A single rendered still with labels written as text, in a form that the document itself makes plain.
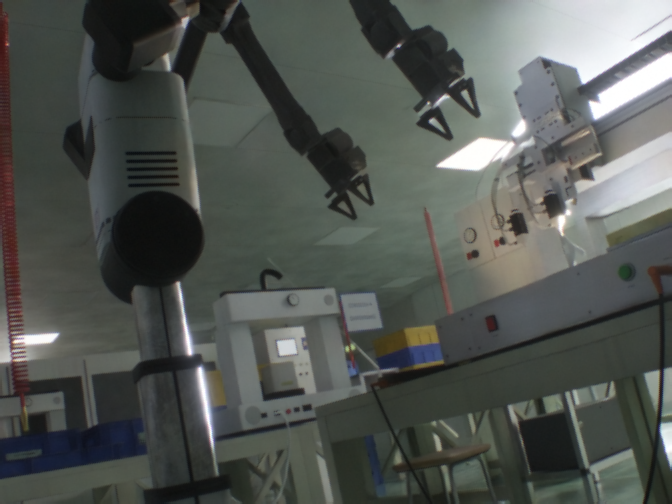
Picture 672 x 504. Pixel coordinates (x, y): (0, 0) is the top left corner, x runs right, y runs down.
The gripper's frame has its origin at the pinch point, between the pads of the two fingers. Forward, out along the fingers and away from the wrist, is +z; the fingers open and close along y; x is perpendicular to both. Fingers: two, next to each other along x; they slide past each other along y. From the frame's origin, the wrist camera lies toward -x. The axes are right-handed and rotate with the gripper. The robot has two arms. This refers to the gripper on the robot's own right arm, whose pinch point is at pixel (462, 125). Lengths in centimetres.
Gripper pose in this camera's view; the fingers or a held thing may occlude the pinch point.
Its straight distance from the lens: 137.3
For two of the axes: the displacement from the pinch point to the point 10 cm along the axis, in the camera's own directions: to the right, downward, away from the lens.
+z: 6.2, 7.8, 0.2
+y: -4.3, 3.2, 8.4
